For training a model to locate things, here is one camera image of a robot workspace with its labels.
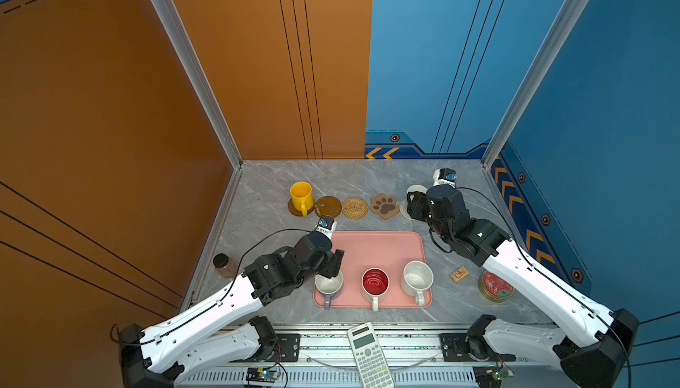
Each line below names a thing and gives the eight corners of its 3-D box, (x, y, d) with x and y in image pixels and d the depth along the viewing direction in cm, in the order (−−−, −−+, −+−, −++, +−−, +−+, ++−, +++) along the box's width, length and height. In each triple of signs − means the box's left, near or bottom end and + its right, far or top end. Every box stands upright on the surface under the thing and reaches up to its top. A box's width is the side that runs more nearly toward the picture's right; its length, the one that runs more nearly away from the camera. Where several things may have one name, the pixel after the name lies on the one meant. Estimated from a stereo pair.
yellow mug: (292, 222, 102) (287, 206, 94) (296, 197, 110) (292, 181, 102) (311, 221, 102) (308, 206, 94) (314, 197, 110) (311, 181, 102)
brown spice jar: (225, 280, 90) (210, 266, 80) (228, 268, 92) (215, 253, 83) (239, 280, 90) (226, 266, 80) (242, 268, 92) (230, 253, 83)
